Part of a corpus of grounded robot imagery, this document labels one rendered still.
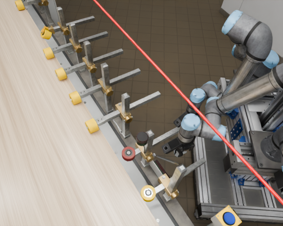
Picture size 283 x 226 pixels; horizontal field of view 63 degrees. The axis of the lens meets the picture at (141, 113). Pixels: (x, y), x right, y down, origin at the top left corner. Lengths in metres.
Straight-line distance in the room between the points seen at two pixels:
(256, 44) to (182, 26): 2.83
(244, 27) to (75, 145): 1.06
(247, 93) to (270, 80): 0.10
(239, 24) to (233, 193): 1.42
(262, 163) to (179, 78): 1.91
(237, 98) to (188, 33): 2.83
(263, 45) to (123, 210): 1.01
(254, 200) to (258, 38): 1.45
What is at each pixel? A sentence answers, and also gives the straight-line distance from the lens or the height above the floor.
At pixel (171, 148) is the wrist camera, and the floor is 1.09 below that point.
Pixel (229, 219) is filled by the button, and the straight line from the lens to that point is 0.98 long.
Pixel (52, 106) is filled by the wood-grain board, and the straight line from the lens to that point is 1.60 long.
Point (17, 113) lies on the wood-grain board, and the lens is 1.65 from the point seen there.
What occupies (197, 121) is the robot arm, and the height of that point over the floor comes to 1.31.
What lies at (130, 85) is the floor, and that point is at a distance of 2.86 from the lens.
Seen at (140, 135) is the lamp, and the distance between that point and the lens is 1.17.
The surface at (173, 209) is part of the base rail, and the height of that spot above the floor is 0.70.
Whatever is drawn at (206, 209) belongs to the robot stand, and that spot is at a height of 0.23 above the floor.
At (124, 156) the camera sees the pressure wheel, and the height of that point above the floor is 0.91.
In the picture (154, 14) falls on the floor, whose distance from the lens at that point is 4.13.
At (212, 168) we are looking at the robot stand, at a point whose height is 0.21.
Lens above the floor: 2.12
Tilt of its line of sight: 54 degrees down
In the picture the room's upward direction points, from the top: 5 degrees clockwise
